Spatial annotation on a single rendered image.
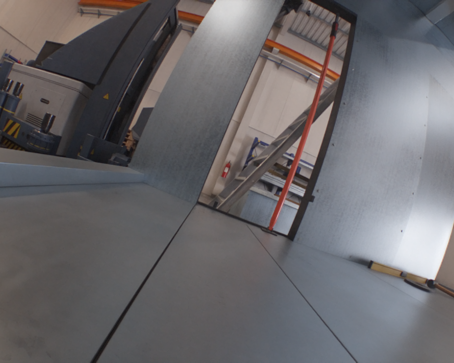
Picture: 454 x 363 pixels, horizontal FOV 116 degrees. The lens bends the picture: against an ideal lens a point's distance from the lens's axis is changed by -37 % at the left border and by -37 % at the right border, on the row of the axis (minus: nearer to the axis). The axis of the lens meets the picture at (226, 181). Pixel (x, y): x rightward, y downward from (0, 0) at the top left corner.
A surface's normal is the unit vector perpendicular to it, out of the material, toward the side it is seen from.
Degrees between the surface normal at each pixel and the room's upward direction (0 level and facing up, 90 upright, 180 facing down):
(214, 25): 90
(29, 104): 90
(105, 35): 90
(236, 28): 90
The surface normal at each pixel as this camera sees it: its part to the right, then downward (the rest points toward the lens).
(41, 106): 0.14, 0.04
